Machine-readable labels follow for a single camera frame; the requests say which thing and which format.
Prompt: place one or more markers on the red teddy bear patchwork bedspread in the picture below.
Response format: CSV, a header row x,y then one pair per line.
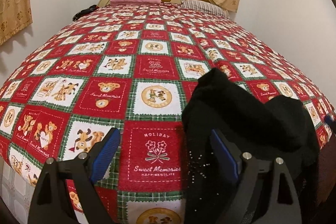
x,y
133,67

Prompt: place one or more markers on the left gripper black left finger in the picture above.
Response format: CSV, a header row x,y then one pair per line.
x,y
51,201

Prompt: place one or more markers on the beige patterned side curtain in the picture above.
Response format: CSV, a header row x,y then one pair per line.
x,y
15,16

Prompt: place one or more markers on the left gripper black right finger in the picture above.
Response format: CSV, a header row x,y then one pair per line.
x,y
264,191

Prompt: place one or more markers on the striped grey pillow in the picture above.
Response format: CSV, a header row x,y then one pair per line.
x,y
206,7

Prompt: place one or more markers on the black item beside bed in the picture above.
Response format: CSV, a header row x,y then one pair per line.
x,y
84,12

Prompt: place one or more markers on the black pants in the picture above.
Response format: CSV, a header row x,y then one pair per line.
x,y
281,127

